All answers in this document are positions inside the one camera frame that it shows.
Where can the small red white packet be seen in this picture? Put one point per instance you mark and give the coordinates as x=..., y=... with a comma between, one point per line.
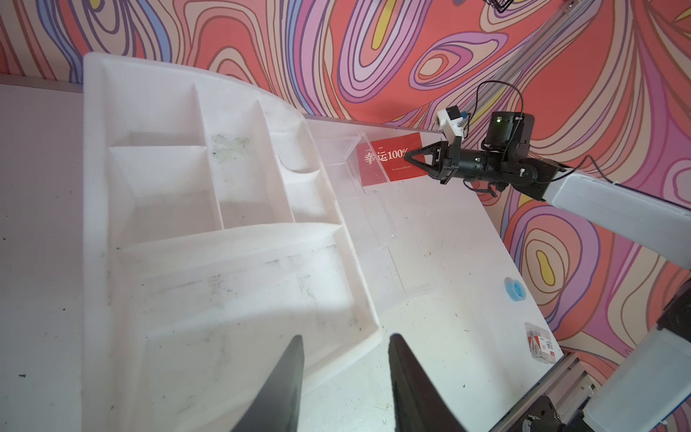
x=540, y=344

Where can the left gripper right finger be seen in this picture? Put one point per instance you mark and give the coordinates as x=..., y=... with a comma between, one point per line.
x=417, y=404

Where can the red postcard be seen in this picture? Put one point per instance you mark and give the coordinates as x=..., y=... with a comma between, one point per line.
x=382, y=161

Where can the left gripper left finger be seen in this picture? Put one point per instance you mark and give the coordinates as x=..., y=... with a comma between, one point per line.
x=277, y=405

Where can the white plastic drawer organizer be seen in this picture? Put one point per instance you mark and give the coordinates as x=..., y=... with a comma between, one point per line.
x=212, y=238

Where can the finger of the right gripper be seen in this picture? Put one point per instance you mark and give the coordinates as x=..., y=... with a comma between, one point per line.
x=429, y=153
x=434, y=170

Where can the aluminium front rail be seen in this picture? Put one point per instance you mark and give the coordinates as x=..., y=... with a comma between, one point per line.
x=555, y=403

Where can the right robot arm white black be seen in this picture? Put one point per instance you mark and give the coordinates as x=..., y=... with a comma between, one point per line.
x=654, y=380

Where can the clear plastic drawer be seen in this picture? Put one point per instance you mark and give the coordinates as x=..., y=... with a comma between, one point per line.
x=359, y=179

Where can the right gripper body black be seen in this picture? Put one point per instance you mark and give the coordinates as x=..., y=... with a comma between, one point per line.
x=490, y=164

